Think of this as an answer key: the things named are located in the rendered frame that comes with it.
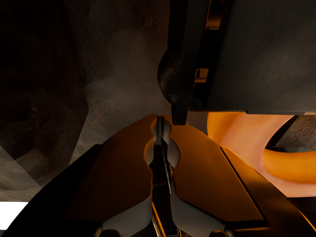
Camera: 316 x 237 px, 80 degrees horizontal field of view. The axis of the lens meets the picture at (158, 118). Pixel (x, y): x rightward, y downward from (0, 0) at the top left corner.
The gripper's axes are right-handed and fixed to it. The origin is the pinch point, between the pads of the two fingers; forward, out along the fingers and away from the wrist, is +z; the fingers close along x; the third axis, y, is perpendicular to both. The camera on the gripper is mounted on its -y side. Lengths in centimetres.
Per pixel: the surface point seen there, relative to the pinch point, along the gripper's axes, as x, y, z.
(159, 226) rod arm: 0.4, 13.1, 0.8
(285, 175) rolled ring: 10.8, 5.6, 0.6
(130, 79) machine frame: -2.7, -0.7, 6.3
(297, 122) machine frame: 16.3, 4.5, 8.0
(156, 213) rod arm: 0.0, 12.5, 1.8
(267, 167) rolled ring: 8.8, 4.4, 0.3
